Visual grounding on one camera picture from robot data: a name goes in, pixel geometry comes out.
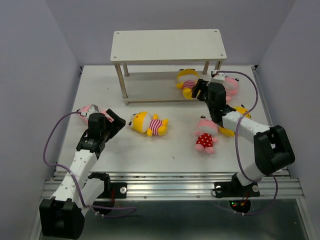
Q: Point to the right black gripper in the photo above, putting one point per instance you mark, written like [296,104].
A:
[199,83]

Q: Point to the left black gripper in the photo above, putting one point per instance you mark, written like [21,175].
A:
[116,126]

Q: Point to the yellow plush red-striped shirt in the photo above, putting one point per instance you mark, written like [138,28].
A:
[186,80]

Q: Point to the yellow plush pink-striped shirt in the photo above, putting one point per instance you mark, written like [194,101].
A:
[146,123]

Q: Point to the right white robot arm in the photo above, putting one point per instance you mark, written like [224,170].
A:
[272,148]

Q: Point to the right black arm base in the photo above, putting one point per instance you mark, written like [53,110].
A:
[239,195]

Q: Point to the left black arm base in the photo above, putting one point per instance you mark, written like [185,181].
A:
[114,191]

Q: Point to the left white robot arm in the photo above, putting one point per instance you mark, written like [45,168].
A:
[63,214]

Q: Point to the white two-tier shelf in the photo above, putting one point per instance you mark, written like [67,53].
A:
[164,47]

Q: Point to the pink plush pink-striped shirt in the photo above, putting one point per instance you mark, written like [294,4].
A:
[231,86]

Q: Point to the pink plush orange-striped shirt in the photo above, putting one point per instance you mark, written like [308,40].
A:
[103,111]

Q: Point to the pink plush red polka-dot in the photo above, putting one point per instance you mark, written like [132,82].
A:
[206,132]

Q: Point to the yellow plush blue-striped shirt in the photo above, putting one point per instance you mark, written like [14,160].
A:
[242,110]

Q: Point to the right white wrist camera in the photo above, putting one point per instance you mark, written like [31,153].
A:
[217,77]

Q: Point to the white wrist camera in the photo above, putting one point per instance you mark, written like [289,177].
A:
[217,77]
[86,111]

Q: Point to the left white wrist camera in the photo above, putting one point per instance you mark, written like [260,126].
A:
[86,111]

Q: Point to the aluminium rail frame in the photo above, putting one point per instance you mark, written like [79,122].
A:
[161,168]

